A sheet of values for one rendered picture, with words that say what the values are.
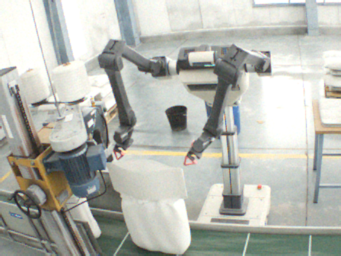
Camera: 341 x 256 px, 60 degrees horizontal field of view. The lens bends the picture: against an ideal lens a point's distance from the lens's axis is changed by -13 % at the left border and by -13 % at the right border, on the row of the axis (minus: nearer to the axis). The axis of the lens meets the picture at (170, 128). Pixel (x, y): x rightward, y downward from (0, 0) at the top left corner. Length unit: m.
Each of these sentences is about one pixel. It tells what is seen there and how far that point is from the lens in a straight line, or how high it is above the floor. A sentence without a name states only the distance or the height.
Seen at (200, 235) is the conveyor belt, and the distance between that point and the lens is 2.27.
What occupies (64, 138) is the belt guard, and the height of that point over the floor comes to 1.42.
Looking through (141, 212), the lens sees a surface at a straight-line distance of 1.99.
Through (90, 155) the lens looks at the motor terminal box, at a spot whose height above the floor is 1.30.
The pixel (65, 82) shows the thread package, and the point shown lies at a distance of 1.50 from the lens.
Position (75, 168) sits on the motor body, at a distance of 1.54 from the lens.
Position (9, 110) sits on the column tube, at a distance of 1.53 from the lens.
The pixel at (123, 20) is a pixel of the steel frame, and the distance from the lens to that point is 10.45.
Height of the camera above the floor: 1.99
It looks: 26 degrees down
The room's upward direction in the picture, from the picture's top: 11 degrees counter-clockwise
